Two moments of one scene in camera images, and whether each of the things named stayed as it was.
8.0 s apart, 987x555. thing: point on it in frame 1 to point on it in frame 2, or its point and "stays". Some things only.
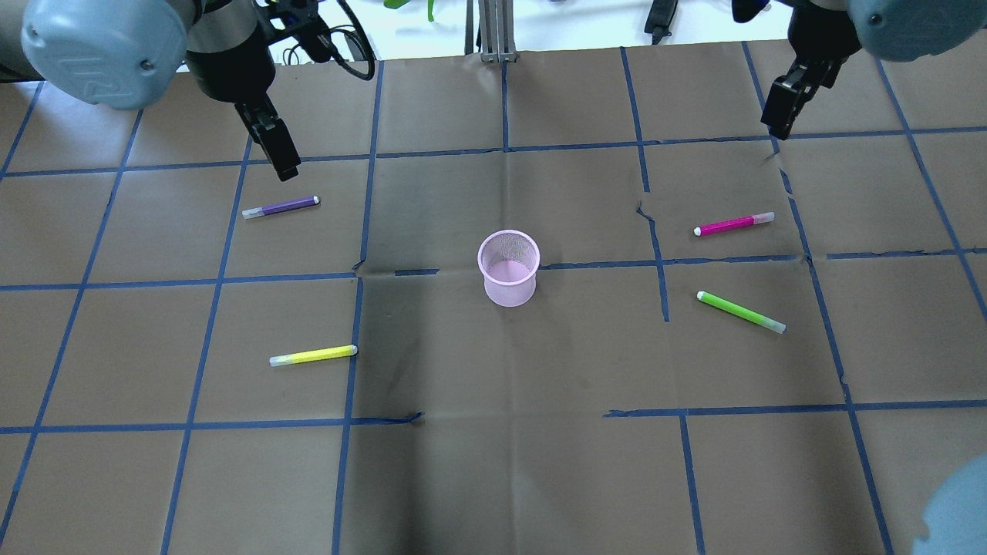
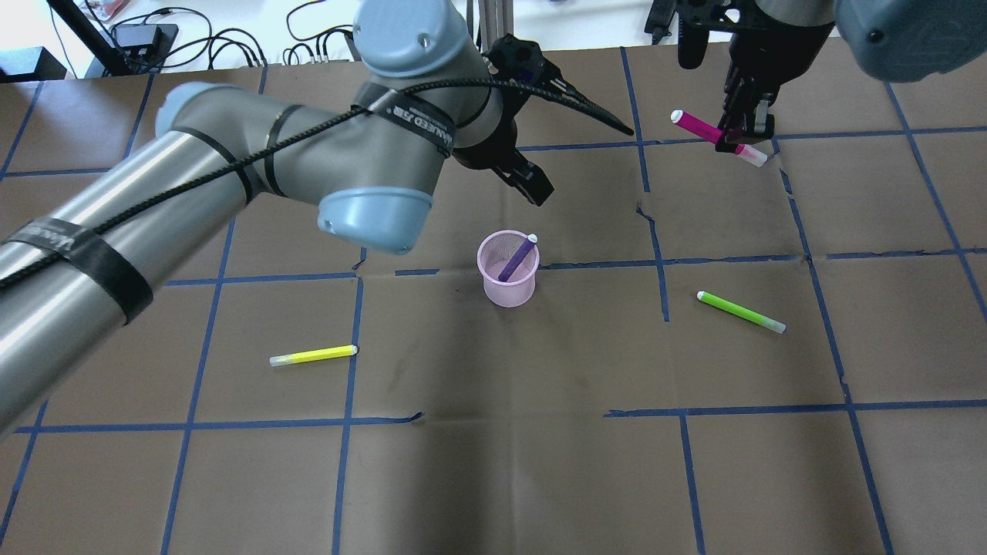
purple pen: [252, 213] to [531, 239]
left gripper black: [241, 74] to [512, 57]
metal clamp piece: [495, 39] stays
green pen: [742, 313] stays
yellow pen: [318, 354] stays
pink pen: [733, 223] to [714, 134]
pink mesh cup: [509, 260] stays
